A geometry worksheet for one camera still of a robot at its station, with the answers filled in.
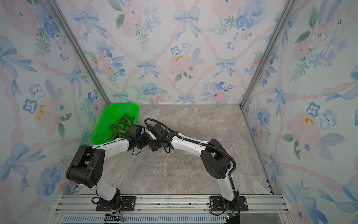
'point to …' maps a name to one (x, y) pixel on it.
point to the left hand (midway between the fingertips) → (152, 138)
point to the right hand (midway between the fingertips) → (154, 141)
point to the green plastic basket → (111, 113)
